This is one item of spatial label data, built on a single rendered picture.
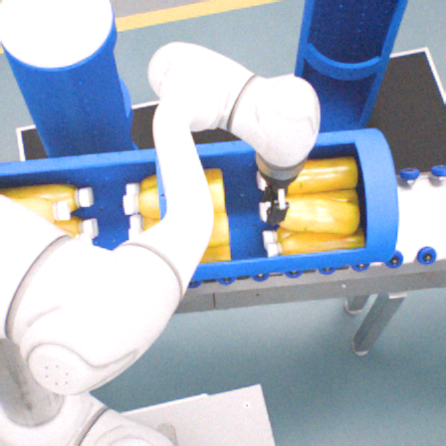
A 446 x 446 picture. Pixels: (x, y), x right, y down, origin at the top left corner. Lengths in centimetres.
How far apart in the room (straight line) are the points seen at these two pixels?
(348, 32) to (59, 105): 109
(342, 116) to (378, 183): 131
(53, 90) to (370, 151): 83
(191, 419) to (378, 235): 52
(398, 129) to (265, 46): 65
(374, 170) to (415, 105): 139
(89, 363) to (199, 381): 194
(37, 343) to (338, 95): 228
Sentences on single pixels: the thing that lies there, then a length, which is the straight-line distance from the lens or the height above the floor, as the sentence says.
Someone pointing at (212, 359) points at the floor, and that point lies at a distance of 280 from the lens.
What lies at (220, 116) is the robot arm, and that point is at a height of 156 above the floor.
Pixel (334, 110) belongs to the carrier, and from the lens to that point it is 299.
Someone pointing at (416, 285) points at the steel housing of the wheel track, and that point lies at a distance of 203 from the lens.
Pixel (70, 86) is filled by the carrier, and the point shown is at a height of 95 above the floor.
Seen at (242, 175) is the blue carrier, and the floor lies 102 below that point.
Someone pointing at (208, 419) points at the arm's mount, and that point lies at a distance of 168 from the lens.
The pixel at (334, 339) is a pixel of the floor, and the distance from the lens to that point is 284.
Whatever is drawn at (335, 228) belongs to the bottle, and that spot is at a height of 114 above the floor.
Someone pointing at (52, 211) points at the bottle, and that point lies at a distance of 173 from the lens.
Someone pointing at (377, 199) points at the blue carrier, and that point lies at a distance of 168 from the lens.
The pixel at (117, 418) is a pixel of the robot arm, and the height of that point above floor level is 128.
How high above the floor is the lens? 273
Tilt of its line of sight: 68 degrees down
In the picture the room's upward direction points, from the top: straight up
